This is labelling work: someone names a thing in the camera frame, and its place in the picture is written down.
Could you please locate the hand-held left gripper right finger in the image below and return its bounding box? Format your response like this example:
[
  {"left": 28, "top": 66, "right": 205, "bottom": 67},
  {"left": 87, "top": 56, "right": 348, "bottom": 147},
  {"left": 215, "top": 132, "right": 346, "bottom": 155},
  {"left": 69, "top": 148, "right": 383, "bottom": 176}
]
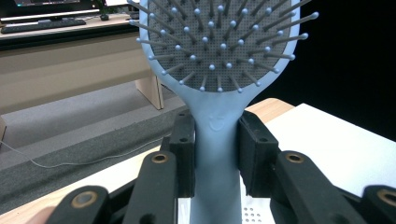
[{"left": 238, "top": 110, "right": 369, "bottom": 224}]

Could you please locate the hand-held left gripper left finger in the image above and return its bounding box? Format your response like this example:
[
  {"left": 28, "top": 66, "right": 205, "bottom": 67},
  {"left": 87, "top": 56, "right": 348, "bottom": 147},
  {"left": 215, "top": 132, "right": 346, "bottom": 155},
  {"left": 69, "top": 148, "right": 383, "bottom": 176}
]
[{"left": 122, "top": 110, "right": 197, "bottom": 224}]

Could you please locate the light blue hairbrush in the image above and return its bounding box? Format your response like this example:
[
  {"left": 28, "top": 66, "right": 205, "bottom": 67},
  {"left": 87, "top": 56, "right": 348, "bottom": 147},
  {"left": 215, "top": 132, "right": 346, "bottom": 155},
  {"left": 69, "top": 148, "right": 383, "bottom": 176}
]
[{"left": 127, "top": 0, "right": 320, "bottom": 224}]

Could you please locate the white perforated plastic basket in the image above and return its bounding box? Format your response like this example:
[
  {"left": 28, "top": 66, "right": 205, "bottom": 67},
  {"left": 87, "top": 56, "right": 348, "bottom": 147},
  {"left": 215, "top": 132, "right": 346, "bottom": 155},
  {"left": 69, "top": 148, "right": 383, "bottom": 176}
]
[{"left": 177, "top": 186, "right": 276, "bottom": 224}]

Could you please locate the white table mat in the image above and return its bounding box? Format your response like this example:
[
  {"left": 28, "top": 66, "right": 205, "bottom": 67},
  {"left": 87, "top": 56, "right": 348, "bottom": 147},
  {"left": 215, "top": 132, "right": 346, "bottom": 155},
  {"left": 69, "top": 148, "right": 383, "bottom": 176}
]
[{"left": 78, "top": 103, "right": 396, "bottom": 201}]

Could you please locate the dark curtain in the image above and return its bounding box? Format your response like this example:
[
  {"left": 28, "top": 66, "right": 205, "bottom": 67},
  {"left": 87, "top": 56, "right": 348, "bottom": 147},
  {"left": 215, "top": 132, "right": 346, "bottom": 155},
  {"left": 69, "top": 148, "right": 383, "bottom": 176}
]
[{"left": 248, "top": 0, "right": 396, "bottom": 143}]

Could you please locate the beige wooden desk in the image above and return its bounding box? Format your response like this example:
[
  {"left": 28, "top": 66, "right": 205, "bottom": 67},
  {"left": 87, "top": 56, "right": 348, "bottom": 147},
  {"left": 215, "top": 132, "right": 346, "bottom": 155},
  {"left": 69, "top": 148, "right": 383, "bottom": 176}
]
[{"left": 0, "top": 12, "right": 165, "bottom": 142}]

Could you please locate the black keyboard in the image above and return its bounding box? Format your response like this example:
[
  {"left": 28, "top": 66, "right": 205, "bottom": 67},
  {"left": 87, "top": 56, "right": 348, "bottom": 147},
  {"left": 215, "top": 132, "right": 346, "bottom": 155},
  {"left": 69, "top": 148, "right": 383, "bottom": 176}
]
[{"left": 0, "top": 18, "right": 87, "bottom": 35}]

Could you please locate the computer monitor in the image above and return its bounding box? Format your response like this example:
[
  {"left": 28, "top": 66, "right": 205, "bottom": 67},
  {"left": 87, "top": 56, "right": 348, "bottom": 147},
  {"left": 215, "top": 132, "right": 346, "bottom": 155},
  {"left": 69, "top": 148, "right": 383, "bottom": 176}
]
[{"left": 0, "top": 0, "right": 101, "bottom": 22}]

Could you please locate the white floor cable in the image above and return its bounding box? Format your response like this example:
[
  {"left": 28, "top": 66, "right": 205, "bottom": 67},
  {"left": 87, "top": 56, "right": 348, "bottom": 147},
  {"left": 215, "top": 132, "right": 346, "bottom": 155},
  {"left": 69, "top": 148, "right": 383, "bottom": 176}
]
[{"left": 0, "top": 135, "right": 171, "bottom": 170}]

